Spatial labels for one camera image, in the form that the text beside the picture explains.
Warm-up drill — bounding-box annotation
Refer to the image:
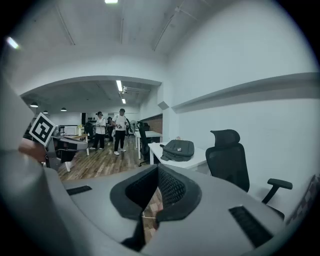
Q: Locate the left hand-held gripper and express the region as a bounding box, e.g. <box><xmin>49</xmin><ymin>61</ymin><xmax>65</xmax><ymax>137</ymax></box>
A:
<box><xmin>29</xmin><ymin>112</ymin><xmax>89</xmax><ymax>173</ymax></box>

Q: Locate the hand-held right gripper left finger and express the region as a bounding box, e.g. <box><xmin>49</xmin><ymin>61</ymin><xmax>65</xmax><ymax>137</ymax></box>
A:
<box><xmin>0</xmin><ymin>151</ymin><xmax>160</xmax><ymax>256</ymax></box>

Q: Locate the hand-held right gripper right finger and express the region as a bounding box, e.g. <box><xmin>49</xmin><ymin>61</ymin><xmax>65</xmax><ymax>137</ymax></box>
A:
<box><xmin>141</xmin><ymin>163</ymin><xmax>286</xmax><ymax>256</ymax></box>

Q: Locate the dark grey backpack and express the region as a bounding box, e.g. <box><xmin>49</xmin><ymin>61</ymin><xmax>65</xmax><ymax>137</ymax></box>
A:
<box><xmin>159</xmin><ymin>139</ymin><xmax>195</xmax><ymax>162</ymax></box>

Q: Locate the person's left forearm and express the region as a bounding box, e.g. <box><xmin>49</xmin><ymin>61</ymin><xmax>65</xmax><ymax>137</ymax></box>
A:
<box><xmin>17</xmin><ymin>137</ymin><xmax>47</xmax><ymax>163</ymax></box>

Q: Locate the white cabinet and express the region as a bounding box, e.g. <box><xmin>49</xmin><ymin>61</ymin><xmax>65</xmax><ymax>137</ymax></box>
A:
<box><xmin>64</xmin><ymin>125</ymin><xmax>79</xmax><ymax>136</ymax></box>

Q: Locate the black mesh office chair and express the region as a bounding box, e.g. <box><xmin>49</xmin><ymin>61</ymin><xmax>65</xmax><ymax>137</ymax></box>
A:
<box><xmin>205</xmin><ymin>129</ymin><xmax>293</xmax><ymax>221</ymax></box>

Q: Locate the red white checkered cloth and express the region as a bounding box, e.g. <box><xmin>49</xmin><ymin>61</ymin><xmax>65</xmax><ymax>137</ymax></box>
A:
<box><xmin>286</xmin><ymin>174</ymin><xmax>320</xmax><ymax>226</ymax></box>

